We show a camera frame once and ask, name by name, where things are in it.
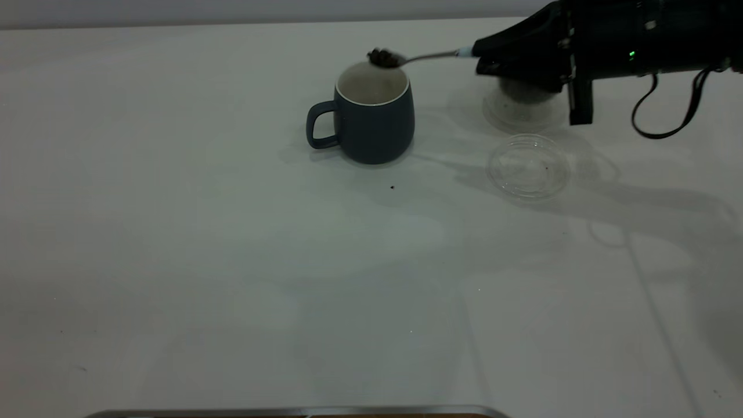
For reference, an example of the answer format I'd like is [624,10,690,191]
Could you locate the glass cup of dark beans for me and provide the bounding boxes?
[482,87,568,134]

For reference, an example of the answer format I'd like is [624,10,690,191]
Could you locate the black looped cable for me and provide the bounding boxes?
[631,69,716,140]

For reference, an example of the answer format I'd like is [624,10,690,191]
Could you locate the small clear glass dish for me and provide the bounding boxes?
[486,134,572,200]

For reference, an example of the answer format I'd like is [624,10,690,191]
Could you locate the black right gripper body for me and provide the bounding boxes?
[566,0,657,79]

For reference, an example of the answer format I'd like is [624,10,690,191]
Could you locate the dark roasted coffee beans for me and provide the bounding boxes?
[367,48,402,69]

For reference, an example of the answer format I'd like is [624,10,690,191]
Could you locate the dark blue-grey ceramic mug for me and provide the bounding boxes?
[306,62,416,165]

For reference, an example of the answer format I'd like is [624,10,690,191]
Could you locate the metal spoon light-blue handle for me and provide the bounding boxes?
[367,48,475,69]

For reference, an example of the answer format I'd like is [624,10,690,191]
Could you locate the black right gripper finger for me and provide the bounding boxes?
[476,56,567,93]
[473,0,567,57]

